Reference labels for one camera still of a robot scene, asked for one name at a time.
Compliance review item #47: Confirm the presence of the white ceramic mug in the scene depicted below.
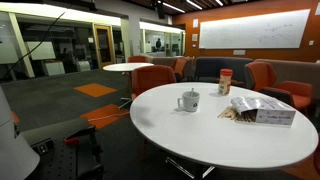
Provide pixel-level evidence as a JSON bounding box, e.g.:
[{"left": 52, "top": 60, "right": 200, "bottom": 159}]
[{"left": 177, "top": 91, "right": 200, "bottom": 112}]

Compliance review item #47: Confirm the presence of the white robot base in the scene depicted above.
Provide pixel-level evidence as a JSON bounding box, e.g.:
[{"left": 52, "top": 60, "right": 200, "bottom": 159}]
[{"left": 0, "top": 88, "right": 40, "bottom": 180}]

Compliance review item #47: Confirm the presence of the orange chair behind table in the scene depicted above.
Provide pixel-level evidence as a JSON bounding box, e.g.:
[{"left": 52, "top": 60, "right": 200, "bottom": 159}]
[{"left": 131, "top": 65, "right": 176, "bottom": 99}]

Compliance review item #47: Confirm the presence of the orange chair far back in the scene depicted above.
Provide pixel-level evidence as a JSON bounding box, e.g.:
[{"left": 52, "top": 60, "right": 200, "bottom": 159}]
[{"left": 171, "top": 57, "right": 193, "bottom": 82}]

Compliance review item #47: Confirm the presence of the small round white table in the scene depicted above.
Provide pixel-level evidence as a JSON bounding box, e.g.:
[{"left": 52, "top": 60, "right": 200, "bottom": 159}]
[{"left": 103, "top": 63, "right": 152, "bottom": 72}]

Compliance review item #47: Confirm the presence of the dark grey sofa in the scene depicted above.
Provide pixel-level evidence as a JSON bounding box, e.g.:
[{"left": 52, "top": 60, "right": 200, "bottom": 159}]
[{"left": 194, "top": 56, "right": 252, "bottom": 84}]

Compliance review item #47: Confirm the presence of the round white main table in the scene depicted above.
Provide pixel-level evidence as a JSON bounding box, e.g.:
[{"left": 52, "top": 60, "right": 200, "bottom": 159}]
[{"left": 130, "top": 82, "right": 318, "bottom": 170}]

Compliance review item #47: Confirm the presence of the red-lidded creamer jar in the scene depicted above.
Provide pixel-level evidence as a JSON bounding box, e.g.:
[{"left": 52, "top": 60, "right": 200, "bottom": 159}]
[{"left": 218, "top": 69, "right": 233, "bottom": 95}]

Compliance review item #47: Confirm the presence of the wooden stirrer sticks pile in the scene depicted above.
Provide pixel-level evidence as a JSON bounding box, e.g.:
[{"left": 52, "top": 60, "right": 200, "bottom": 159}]
[{"left": 218, "top": 106, "right": 256, "bottom": 122}]

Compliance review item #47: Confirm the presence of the wooden door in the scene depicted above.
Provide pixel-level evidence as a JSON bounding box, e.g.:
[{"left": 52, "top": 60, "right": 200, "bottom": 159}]
[{"left": 94, "top": 25, "right": 115, "bottom": 69}]

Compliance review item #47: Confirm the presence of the white coffee stirrer box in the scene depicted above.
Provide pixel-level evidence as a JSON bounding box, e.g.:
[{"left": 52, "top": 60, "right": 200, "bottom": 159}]
[{"left": 231, "top": 97, "right": 296, "bottom": 125}]

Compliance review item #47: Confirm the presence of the orange armchair at side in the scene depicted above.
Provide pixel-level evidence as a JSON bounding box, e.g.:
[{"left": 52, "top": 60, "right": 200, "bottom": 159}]
[{"left": 244, "top": 61, "right": 313, "bottom": 110}]

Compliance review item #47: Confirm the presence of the black robot cart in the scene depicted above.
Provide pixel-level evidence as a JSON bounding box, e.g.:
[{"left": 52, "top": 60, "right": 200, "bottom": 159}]
[{"left": 23, "top": 119, "right": 105, "bottom": 180}]

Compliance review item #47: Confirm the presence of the black hanging cable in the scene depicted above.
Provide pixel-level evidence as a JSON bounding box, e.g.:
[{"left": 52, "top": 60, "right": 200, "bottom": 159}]
[{"left": 0, "top": 9, "right": 68, "bottom": 81}]

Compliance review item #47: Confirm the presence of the wall whiteboard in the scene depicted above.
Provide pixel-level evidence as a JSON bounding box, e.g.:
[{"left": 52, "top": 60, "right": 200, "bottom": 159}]
[{"left": 199, "top": 9, "right": 310, "bottom": 49}]

